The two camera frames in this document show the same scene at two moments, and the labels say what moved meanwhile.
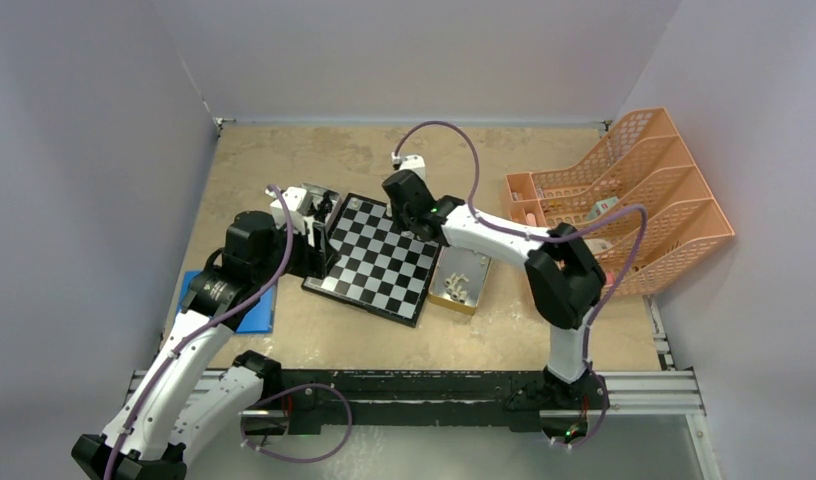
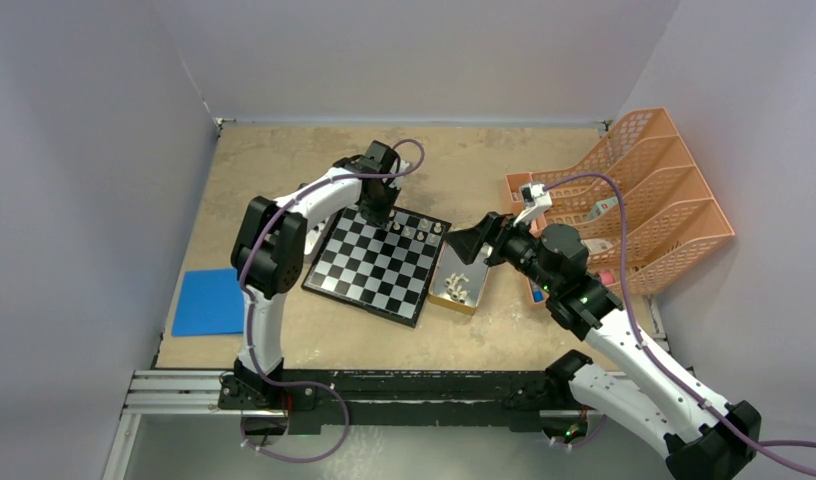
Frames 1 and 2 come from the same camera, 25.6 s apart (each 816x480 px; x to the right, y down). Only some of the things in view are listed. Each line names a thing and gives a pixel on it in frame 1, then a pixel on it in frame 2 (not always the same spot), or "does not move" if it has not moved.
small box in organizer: [601, 207] does not move
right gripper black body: [403, 221] → [514, 246]
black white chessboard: [381, 269] does not move
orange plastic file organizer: [643, 200] does not move
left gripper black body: [305, 262] → [378, 210]
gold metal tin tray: [458, 279] does not move
